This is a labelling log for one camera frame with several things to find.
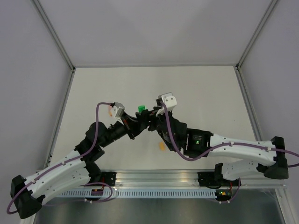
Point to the left aluminium frame post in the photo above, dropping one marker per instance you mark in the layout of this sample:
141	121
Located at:
51	30

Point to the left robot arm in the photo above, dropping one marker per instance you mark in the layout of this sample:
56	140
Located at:
29	194

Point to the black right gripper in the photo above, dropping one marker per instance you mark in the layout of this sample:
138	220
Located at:
153	118

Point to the orange highlighter pen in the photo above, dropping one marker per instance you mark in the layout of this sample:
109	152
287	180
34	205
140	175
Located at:
109	110

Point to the right aluminium frame post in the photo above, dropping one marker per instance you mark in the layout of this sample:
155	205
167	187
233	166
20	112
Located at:
265	17

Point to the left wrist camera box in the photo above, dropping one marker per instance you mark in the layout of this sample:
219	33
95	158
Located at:
117	111

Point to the bright green pen cap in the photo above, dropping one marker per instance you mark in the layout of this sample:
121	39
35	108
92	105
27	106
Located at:
141	108

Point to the orange pen cap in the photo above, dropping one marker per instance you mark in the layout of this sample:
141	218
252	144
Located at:
161	146

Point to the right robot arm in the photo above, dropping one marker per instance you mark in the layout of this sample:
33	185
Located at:
252	157

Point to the white slotted cable duct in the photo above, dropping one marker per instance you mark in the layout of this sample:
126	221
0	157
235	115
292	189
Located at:
138	193

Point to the aluminium frame post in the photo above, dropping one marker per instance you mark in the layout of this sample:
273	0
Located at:
51	30
265	17

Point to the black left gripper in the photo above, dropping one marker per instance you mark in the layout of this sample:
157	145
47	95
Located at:
131	125

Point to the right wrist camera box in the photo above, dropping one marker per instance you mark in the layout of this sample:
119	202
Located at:
169	100

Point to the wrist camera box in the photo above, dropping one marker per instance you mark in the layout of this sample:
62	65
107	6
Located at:
169	100
117	111

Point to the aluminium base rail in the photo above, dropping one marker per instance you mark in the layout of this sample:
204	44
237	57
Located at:
177	179

